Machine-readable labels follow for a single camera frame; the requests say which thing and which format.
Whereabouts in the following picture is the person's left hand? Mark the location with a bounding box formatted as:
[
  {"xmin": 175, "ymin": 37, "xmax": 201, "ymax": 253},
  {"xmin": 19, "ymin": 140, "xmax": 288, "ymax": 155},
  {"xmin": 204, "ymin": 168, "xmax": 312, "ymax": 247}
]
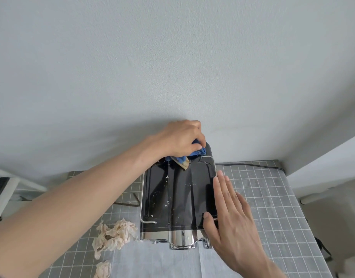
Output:
[{"xmin": 148, "ymin": 120, "xmax": 207, "ymax": 163}]

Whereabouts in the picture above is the person's right hand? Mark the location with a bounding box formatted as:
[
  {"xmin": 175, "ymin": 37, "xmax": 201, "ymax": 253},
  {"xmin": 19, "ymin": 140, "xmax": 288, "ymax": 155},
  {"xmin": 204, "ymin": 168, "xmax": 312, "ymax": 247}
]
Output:
[{"xmin": 203, "ymin": 170, "xmax": 276, "ymax": 276}]

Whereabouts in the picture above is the blue cleaning cloth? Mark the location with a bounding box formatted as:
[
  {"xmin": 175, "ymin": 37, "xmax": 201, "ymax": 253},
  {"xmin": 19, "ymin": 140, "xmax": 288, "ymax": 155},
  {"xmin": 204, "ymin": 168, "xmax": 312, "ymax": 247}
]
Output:
[{"xmin": 165, "ymin": 138, "xmax": 208, "ymax": 171}]

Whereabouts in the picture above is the black and chrome coffee machine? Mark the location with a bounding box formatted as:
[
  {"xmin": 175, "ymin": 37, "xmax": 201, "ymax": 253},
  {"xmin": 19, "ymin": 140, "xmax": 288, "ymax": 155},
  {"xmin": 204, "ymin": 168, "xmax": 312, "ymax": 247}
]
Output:
[{"xmin": 139, "ymin": 142, "xmax": 219, "ymax": 251}]

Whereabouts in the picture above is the person's left forearm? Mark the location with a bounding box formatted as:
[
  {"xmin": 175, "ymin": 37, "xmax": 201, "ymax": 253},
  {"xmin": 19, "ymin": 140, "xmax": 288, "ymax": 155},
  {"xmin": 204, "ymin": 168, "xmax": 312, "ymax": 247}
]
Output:
[{"xmin": 0, "ymin": 135, "xmax": 166, "ymax": 278}]

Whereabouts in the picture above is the person's right forearm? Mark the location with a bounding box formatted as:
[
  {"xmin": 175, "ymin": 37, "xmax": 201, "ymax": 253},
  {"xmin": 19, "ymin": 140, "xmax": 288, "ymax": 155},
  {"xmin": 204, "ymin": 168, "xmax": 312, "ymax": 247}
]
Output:
[{"xmin": 241, "ymin": 263, "xmax": 287, "ymax": 278}]

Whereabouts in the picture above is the grey grid table mat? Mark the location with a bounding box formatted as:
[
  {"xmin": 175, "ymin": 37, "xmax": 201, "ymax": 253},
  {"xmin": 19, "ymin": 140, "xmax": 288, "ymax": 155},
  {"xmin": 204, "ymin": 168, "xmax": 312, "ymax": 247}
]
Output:
[{"xmin": 40, "ymin": 160, "xmax": 334, "ymax": 278}]

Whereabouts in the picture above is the white translucent sheet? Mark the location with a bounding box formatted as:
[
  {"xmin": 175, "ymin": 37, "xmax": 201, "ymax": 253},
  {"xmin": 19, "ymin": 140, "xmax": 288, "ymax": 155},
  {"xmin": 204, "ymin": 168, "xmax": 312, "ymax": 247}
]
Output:
[{"xmin": 110, "ymin": 242, "xmax": 236, "ymax": 278}]

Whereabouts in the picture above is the brown metal hex key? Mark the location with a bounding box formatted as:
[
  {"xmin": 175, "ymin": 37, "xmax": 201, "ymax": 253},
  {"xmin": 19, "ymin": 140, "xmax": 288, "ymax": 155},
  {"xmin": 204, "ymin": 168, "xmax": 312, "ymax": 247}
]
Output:
[{"xmin": 114, "ymin": 193, "xmax": 141, "ymax": 206}]

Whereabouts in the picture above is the large crumpled beige tissue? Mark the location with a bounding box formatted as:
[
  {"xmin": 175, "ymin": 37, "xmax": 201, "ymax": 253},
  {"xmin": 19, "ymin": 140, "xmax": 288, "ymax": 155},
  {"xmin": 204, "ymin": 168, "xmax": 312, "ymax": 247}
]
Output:
[{"xmin": 92, "ymin": 218, "xmax": 139, "ymax": 260}]

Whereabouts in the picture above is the small crumpled beige tissue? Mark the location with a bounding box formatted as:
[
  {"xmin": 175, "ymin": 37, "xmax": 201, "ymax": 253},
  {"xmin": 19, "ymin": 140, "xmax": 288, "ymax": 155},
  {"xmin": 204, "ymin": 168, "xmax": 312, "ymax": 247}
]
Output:
[{"xmin": 94, "ymin": 260, "xmax": 112, "ymax": 278}]

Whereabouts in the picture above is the black power cable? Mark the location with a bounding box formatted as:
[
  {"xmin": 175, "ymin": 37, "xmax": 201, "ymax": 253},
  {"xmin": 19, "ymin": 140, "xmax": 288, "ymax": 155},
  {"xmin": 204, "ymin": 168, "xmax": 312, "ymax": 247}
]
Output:
[{"xmin": 215, "ymin": 162, "xmax": 286, "ymax": 173}]

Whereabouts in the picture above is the black strap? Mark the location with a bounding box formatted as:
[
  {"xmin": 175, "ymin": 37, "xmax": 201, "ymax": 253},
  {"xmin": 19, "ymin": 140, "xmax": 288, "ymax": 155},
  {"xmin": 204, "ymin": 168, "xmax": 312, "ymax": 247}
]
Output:
[{"xmin": 313, "ymin": 237, "xmax": 333, "ymax": 263}]

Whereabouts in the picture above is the white shelf frame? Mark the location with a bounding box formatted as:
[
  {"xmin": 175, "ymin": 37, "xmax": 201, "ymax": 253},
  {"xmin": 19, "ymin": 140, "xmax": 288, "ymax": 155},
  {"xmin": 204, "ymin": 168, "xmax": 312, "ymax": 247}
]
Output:
[{"xmin": 0, "ymin": 166, "xmax": 48, "ymax": 227}]

